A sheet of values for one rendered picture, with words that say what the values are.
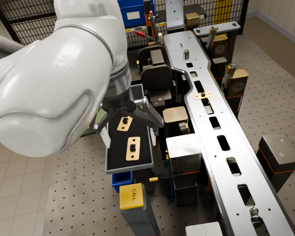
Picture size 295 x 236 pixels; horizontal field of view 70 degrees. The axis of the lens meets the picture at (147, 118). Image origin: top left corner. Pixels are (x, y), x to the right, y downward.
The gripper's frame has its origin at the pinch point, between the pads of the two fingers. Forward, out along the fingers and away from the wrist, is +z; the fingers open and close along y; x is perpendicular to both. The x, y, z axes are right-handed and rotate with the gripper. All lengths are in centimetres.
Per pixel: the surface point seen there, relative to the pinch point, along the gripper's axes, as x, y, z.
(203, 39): 94, 36, 22
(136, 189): -12.9, 1.8, 4.1
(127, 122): 10.4, -2.7, 3.8
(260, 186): -5.9, 38.5, 20.0
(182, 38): 95, 22, 20
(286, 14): 273, 178, 95
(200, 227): -19.4, 17.8, 14.0
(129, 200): -15.7, 0.1, 4.1
